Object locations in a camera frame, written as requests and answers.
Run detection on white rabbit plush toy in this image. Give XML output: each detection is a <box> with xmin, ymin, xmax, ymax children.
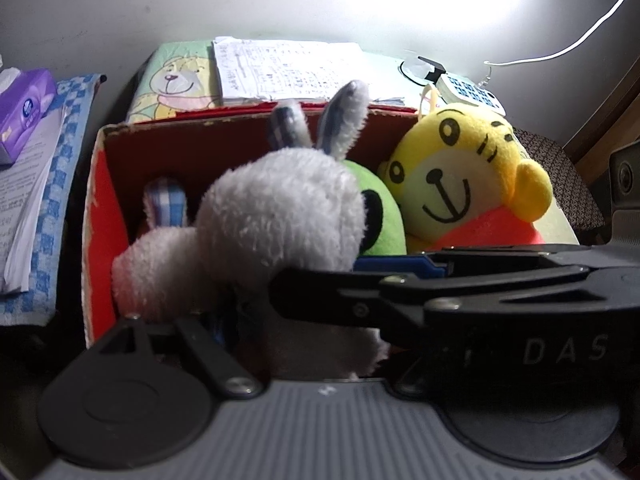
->
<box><xmin>111</xmin><ymin>80</ymin><xmax>391</xmax><ymax>380</ymax></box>

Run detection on yellow tiger plush toy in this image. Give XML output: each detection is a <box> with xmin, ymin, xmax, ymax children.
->
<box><xmin>377</xmin><ymin>85</ymin><xmax>554</xmax><ymax>252</ymax></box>

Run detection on brown patterned cushion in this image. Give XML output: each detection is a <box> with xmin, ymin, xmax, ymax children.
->
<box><xmin>514</xmin><ymin>127</ymin><xmax>607</xmax><ymax>232</ymax></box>

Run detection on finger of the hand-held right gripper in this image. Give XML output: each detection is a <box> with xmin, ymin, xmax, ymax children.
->
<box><xmin>351</xmin><ymin>243</ymin><xmax>602</xmax><ymax>282</ymax></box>
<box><xmin>269</xmin><ymin>266</ymin><xmax>594</xmax><ymax>349</ymax></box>

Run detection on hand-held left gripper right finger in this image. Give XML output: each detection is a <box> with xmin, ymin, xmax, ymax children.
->
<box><xmin>390</xmin><ymin>356</ymin><xmax>431</xmax><ymax>402</ymax></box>

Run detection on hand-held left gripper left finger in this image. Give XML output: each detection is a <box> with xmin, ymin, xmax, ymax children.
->
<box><xmin>94</xmin><ymin>314</ymin><xmax>263</xmax><ymax>398</ymax></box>

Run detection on blue checkered cloth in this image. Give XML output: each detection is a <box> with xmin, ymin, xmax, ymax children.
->
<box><xmin>0</xmin><ymin>73</ymin><xmax>109</xmax><ymax>329</ymax></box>

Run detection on blue plaid plush toy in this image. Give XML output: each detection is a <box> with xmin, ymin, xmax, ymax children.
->
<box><xmin>143</xmin><ymin>177</ymin><xmax>192</xmax><ymax>232</ymax></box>

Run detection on white power cable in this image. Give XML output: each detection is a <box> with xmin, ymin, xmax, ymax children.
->
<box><xmin>475</xmin><ymin>0</ymin><xmax>640</xmax><ymax>92</ymax></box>

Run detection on white paper sheets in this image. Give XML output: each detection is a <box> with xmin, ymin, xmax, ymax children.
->
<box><xmin>0</xmin><ymin>105</ymin><xmax>69</xmax><ymax>294</ymax></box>

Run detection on purple tissue pack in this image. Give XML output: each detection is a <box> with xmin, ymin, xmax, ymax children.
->
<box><xmin>0</xmin><ymin>67</ymin><xmax>58</xmax><ymax>167</ymax></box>

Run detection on black plug adapter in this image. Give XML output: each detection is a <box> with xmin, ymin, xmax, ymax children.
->
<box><xmin>417</xmin><ymin>56</ymin><xmax>447</xmax><ymax>84</ymax></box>

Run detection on red cardboard box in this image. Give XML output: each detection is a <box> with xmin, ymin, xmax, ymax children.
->
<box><xmin>82</xmin><ymin>102</ymin><xmax>419</xmax><ymax>350</ymax></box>

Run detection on green plush toy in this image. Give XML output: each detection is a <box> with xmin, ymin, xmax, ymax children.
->
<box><xmin>344</xmin><ymin>159</ymin><xmax>409</xmax><ymax>262</ymax></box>

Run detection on printed paper sheets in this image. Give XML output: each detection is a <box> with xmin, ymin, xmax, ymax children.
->
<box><xmin>212</xmin><ymin>36</ymin><xmax>402</xmax><ymax>109</ymax></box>

